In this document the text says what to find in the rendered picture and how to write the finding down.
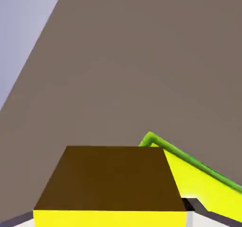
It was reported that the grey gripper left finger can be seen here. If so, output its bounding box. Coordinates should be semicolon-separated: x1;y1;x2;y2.
0;211;35;227

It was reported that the large lime green box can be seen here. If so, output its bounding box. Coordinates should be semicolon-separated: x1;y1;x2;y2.
138;131;242;223

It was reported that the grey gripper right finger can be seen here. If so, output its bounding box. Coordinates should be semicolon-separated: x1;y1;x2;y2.
181;197;242;227

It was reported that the small yellow cube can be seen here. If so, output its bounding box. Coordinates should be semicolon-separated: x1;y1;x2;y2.
33;145;188;227

